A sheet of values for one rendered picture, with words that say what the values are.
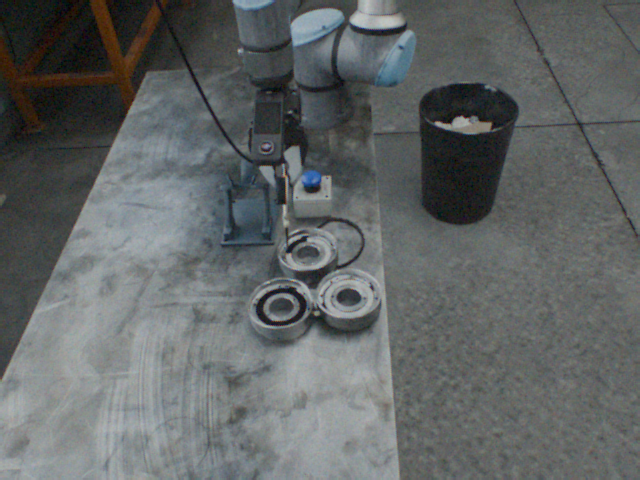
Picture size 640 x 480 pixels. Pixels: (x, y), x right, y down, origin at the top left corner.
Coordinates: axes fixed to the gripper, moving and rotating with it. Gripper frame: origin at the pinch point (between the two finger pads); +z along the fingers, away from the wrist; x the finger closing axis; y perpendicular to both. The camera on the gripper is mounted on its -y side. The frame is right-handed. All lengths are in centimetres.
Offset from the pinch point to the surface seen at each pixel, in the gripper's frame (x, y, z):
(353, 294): -11.6, -15.0, 11.7
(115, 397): 23.8, -33.2, 13.2
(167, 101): 35, 52, 13
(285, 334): -1.2, -23.8, 10.7
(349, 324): -11.0, -22.1, 10.6
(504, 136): -60, 91, 54
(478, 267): -53, 69, 93
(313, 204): -4.1, 6.0, 9.8
